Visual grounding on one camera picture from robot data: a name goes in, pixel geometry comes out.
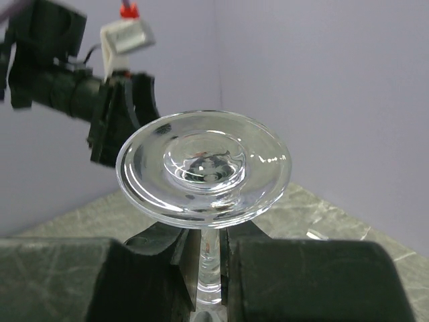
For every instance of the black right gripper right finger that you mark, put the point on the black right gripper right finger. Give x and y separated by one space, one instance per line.
268 278

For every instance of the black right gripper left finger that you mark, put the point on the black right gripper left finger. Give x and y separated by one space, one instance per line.
150 277

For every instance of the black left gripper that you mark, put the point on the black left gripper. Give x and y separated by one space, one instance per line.
83 96

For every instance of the clear wine glass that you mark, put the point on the clear wine glass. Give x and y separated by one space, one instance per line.
204 170

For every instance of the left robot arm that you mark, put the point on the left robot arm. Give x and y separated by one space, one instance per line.
40 38

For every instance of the white wire dish rack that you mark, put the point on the white wire dish rack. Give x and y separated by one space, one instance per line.
313 234

